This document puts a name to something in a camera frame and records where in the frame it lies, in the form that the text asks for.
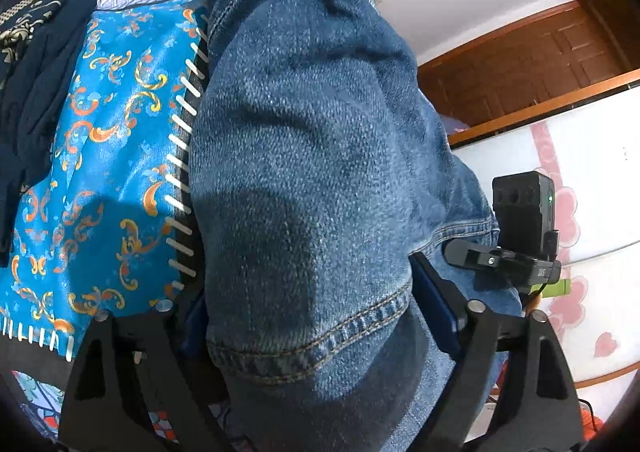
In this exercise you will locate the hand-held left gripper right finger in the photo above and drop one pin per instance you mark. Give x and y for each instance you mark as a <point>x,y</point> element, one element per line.
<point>440,302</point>

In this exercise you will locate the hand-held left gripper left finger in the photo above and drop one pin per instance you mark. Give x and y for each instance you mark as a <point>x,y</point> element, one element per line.
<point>195,327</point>

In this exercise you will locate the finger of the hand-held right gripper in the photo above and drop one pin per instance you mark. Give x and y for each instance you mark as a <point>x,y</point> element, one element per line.
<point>465,252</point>

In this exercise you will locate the blue denim jacket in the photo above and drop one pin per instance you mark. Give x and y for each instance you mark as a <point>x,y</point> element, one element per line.
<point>300,157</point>

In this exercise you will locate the white wardrobe with pink print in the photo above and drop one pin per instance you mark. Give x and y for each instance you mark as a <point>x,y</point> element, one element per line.
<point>590,172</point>

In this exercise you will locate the small green object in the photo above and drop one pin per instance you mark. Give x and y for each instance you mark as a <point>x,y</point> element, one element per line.
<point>560,288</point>

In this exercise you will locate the brown wooden door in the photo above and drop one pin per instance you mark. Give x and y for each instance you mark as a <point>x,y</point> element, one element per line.
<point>525,67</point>

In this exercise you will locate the patchwork patterned bed sheet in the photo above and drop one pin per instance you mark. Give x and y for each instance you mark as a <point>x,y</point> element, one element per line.
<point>115,132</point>

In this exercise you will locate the navy patterned cloth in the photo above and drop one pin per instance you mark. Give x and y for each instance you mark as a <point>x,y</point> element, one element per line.
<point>35,82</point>

